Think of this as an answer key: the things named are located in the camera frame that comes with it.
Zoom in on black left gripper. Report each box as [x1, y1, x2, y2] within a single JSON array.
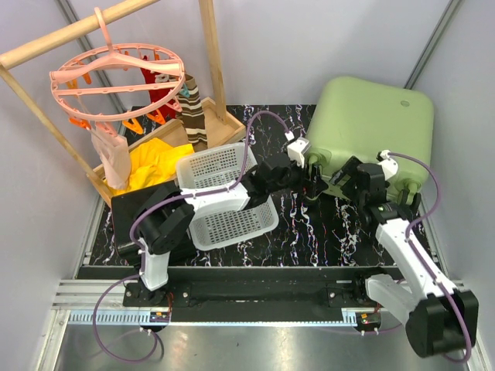
[[268, 155, 328, 199]]

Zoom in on green hard-shell suitcase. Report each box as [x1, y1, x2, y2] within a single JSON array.
[[305, 77, 434, 204]]

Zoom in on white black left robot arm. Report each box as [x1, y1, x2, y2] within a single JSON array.
[[129, 155, 329, 306]]

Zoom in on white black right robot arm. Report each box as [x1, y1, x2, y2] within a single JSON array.
[[329, 150, 479, 362]]

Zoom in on white plastic mesh basket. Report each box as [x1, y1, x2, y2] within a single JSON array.
[[176, 143, 279, 251]]

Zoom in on wooden clothes rack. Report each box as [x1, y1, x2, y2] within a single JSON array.
[[1, 1, 246, 203]]

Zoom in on brown striped sock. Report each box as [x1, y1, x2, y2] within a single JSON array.
[[177, 74, 208, 151]]

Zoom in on teal clothespin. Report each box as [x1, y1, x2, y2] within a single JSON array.
[[179, 84, 190, 98]]

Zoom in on yellow shorts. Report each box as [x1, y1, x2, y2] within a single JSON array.
[[110, 138, 194, 196]]

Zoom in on red garment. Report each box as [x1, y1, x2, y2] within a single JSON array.
[[141, 69, 176, 121]]

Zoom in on orange clothespin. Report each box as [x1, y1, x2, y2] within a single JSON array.
[[121, 117, 144, 134]]

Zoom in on black box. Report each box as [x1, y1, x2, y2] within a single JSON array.
[[111, 181, 196, 268]]

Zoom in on pale pink garment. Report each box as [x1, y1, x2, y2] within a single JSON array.
[[90, 128, 131, 189]]

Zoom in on pink round clip hanger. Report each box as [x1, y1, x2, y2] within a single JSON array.
[[49, 8, 186, 129]]

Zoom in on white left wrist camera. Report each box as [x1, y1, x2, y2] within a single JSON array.
[[285, 131, 311, 168]]

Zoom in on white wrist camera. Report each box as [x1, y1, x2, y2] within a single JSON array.
[[377, 150, 399, 181], [285, 131, 311, 168]]

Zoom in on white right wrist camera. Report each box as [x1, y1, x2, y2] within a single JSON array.
[[377, 150, 399, 181]]

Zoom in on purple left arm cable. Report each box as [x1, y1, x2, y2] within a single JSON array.
[[92, 110, 295, 363]]

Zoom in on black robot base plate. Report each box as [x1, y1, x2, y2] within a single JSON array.
[[72, 267, 424, 328]]

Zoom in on aluminium frame rail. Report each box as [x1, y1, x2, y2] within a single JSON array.
[[34, 277, 488, 371]]

